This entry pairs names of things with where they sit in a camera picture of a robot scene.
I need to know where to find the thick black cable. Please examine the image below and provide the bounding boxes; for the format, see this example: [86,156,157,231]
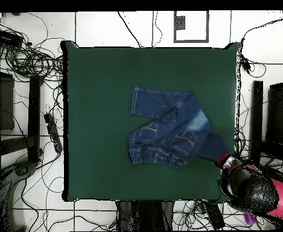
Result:
[117,11,142,48]

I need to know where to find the black power strip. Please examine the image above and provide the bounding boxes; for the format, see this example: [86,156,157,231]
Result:
[43,112,64,153]
[202,201,226,230]

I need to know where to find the blue denim jeans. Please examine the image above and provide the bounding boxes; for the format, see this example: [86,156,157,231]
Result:
[127,85,231,169]

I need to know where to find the purple object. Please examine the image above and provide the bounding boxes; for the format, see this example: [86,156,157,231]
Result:
[243,213,256,225]

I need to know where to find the black power adapter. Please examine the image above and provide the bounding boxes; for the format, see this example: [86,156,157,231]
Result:
[240,56,252,74]

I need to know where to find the thin black cable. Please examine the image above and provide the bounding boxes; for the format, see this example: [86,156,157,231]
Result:
[151,11,163,48]

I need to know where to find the black table frame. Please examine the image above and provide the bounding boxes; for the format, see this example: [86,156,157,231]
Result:
[0,54,44,165]
[248,61,283,167]

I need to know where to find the grey round stand base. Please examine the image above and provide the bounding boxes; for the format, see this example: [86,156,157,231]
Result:
[0,160,37,231]

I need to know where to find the dark green table cloth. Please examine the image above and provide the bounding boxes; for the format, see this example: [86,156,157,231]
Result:
[61,40,241,203]

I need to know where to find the black box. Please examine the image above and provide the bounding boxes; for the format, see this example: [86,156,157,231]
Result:
[0,28,24,48]

